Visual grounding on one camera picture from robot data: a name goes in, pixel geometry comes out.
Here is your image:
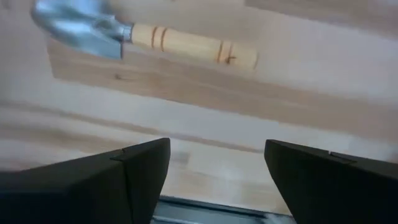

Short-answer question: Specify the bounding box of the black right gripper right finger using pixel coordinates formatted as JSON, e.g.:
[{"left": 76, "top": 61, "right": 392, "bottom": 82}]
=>
[{"left": 264, "top": 139, "right": 398, "bottom": 224}]

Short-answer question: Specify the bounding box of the steel trowel with wooden handle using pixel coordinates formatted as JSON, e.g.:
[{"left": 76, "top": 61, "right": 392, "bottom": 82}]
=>
[{"left": 30, "top": 0, "right": 261, "bottom": 71}]

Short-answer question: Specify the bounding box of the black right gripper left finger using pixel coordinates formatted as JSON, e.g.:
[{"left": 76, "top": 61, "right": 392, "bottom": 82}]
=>
[{"left": 0, "top": 138, "right": 171, "bottom": 224}]

